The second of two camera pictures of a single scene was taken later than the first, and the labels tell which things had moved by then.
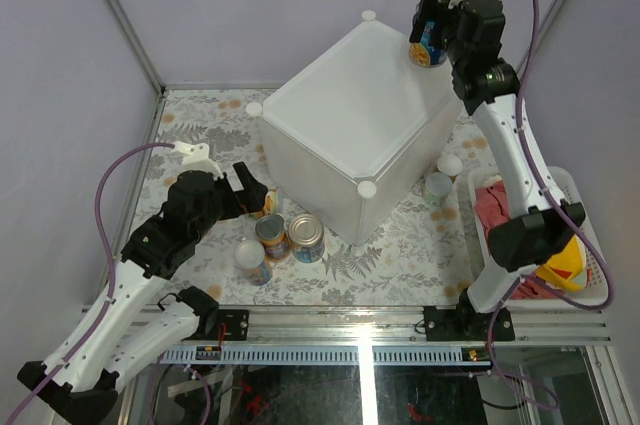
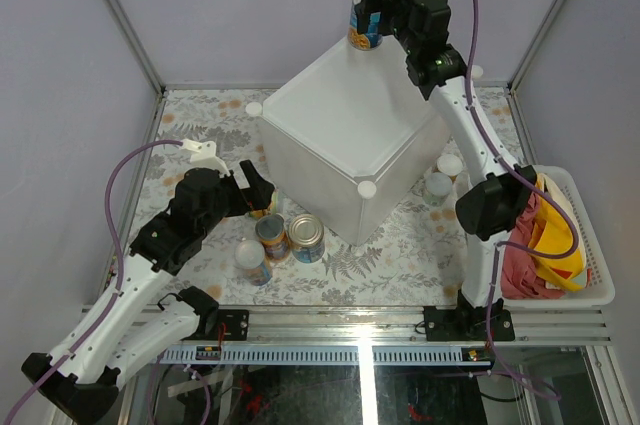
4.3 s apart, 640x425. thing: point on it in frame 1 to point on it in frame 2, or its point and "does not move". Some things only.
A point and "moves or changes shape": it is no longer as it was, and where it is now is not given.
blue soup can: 306,236 does not move
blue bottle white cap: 250,256 does not move
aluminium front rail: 404,326 does not move
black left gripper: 252,199 does not move
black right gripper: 430,7 to 373,1
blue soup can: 422,53 moves or changes shape
